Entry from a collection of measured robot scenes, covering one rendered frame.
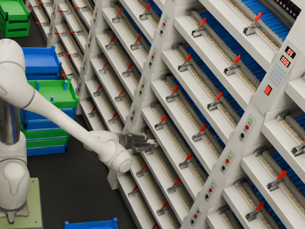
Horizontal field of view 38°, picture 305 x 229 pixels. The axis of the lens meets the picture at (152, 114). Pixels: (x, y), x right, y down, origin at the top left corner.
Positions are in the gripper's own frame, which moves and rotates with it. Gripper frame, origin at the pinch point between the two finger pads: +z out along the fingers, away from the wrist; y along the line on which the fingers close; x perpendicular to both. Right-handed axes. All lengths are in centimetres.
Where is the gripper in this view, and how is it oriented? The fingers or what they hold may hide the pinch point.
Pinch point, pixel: (153, 143)
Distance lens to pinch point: 233.2
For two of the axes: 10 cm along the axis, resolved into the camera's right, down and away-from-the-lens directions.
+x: 4.7, -7.4, -4.9
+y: 4.3, 6.7, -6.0
